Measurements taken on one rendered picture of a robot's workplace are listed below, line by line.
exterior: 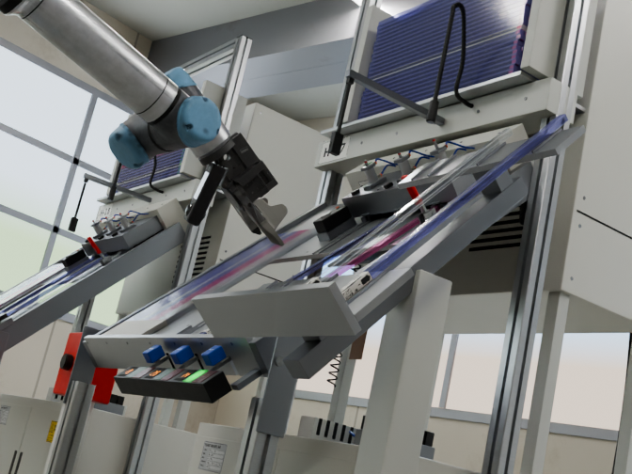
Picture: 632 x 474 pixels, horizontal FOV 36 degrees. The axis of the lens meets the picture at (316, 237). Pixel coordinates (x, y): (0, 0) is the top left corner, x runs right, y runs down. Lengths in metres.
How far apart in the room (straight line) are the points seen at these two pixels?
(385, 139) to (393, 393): 1.07
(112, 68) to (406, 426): 0.67
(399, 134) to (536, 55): 0.43
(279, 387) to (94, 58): 0.56
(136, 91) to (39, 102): 4.27
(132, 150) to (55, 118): 4.18
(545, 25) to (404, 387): 0.94
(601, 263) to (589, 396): 2.92
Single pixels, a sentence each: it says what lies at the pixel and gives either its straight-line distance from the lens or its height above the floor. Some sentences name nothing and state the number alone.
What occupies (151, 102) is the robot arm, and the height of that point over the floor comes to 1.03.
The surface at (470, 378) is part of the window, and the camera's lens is 5.31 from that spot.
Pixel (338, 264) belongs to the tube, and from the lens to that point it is 1.28.
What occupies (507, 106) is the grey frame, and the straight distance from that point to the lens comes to 2.01.
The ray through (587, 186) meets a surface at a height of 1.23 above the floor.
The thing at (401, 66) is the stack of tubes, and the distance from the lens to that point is 2.30.
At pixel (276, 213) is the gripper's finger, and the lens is 1.72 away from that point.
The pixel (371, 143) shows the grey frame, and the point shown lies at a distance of 2.33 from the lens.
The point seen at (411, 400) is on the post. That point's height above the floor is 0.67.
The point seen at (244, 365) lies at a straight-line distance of 1.57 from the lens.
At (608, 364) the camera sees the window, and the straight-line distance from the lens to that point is 4.94.
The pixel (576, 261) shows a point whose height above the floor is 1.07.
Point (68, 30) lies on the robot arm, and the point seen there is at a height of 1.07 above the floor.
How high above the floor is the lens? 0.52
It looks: 14 degrees up
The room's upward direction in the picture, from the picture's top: 13 degrees clockwise
